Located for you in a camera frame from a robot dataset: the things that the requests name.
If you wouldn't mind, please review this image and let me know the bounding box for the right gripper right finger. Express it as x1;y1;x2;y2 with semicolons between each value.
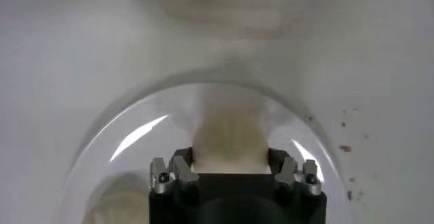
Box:
267;147;322;196

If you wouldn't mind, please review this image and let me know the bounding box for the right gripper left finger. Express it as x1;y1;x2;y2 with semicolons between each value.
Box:
150;146;201;194

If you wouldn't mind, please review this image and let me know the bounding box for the white steamed baozi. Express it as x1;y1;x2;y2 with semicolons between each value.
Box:
192;82;272;174

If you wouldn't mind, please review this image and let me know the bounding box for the white round plate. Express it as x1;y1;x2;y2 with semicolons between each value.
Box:
52;71;353;224

